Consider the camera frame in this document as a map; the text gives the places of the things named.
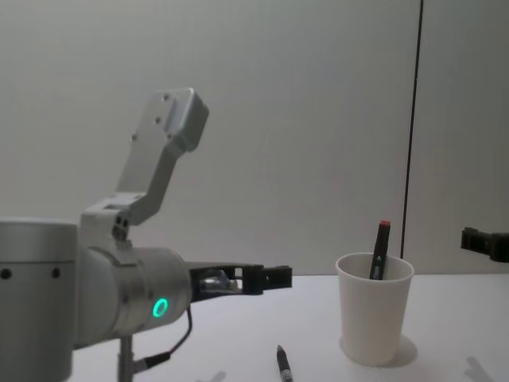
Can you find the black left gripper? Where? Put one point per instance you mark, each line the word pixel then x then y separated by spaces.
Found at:
pixel 216 280

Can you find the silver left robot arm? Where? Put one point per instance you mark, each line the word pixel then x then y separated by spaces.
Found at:
pixel 131 286

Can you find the dark pen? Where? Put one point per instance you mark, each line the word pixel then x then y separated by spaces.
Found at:
pixel 284 364

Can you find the black marker with red cap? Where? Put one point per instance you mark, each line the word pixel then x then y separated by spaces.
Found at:
pixel 381 250

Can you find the white paper cup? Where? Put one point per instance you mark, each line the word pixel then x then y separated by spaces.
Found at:
pixel 375 314

